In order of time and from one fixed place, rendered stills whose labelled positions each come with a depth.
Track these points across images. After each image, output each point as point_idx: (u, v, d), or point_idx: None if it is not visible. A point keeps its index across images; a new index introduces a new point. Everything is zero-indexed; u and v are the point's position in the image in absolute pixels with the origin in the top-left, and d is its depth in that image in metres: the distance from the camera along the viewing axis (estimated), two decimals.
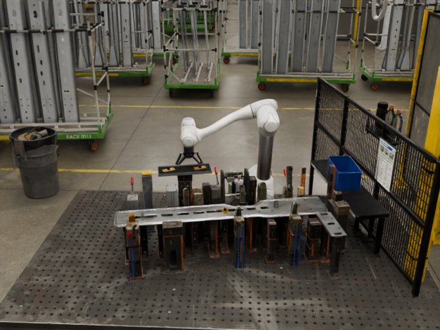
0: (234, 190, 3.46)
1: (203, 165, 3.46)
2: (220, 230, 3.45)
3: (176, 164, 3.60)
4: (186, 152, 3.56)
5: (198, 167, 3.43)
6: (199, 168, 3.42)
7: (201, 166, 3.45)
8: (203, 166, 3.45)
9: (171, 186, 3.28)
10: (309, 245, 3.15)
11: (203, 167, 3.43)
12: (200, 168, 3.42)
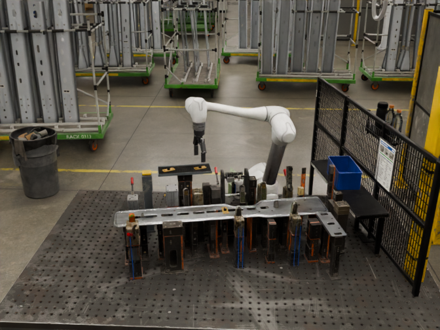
0: (234, 190, 3.46)
1: (203, 165, 3.46)
2: (220, 230, 3.45)
3: (205, 151, 3.30)
4: (204, 134, 3.32)
5: (198, 167, 3.43)
6: (199, 168, 3.42)
7: (201, 166, 3.45)
8: (203, 166, 3.45)
9: (171, 186, 3.28)
10: (309, 245, 3.15)
11: (203, 167, 3.43)
12: (200, 168, 3.42)
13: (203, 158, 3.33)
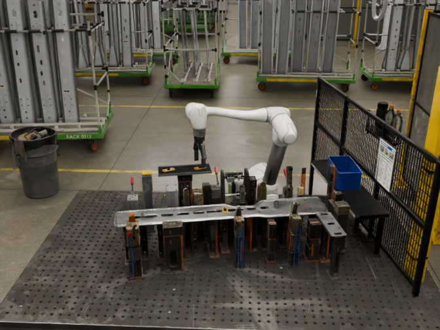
0: (234, 190, 3.46)
1: None
2: (220, 230, 3.45)
3: (206, 157, 3.31)
4: (204, 140, 3.34)
5: (198, 167, 3.43)
6: (199, 168, 3.42)
7: None
8: None
9: (171, 186, 3.28)
10: (309, 245, 3.15)
11: (203, 167, 3.43)
12: (200, 168, 3.42)
13: (203, 164, 3.35)
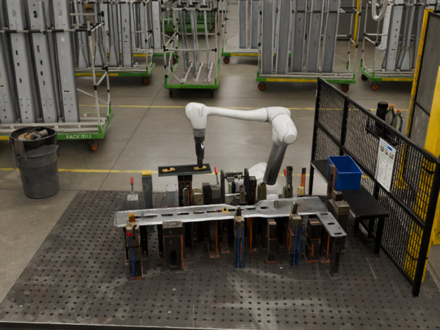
0: (234, 190, 3.46)
1: (203, 165, 3.46)
2: (220, 230, 3.45)
3: (203, 157, 3.37)
4: (204, 140, 3.34)
5: (198, 167, 3.43)
6: (199, 168, 3.42)
7: None
8: (203, 166, 3.45)
9: (171, 186, 3.28)
10: (309, 245, 3.15)
11: (203, 167, 3.43)
12: (200, 168, 3.42)
13: (200, 164, 3.41)
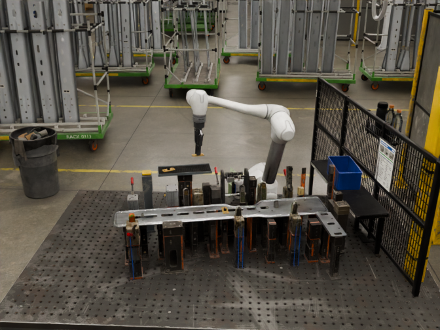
0: (234, 190, 3.46)
1: (201, 153, 3.44)
2: (220, 230, 3.45)
3: (201, 145, 3.35)
4: (203, 127, 3.33)
5: (196, 154, 3.41)
6: (197, 155, 3.40)
7: (200, 154, 3.43)
8: (201, 154, 3.43)
9: (171, 186, 3.28)
10: (309, 245, 3.15)
11: (201, 155, 3.41)
12: (198, 155, 3.40)
13: (198, 151, 3.39)
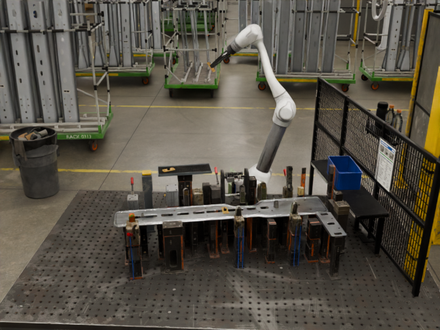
0: (234, 190, 3.46)
1: (215, 70, 3.70)
2: (220, 230, 3.45)
3: (217, 62, 3.60)
4: (231, 54, 3.55)
5: (209, 65, 3.68)
6: (209, 66, 3.67)
7: (213, 68, 3.69)
8: (213, 69, 3.69)
9: (171, 186, 3.28)
10: (309, 245, 3.15)
11: (211, 69, 3.67)
12: (209, 66, 3.67)
13: (213, 64, 3.66)
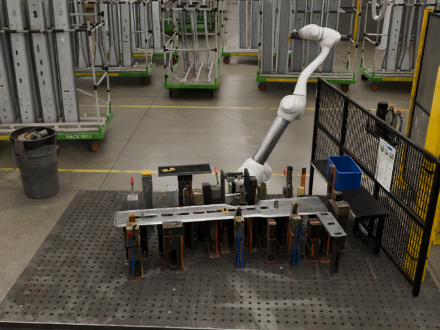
0: (234, 190, 3.46)
1: (290, 41, 4.01)
2: (220, 230, 3.45)
3: (291, 34, 3.91)
4: (297, 35, 3.80)
5: None
6: (290, 35, 4.00)
7: (291, 39, 4.01)
8: (290, 40, 4.01)
9: (171, 186, 3.28)
10: (309, 245, 3.15)
11: (288, 37, 4.00)
12: (289, 35, 4.00)
13: (291, 35, 3.97)
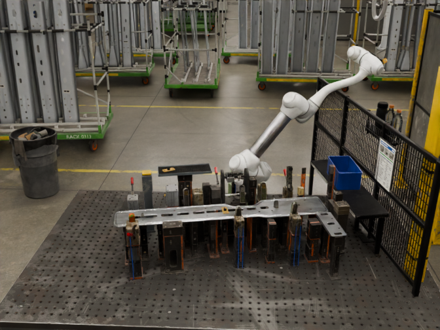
0: (234, 190, 3.46)
1: None
2: (220, 230, 3.45)
3: None
4: None
5: (383, 61, 3.87)
6: (382, 60, 3.88)
7: None
8: None
9: (171, 186, 3.28)
10: (309, 245, 3.15)
11: None
12: (382, 60, 3.88)
13: (379, 59, 3.86)
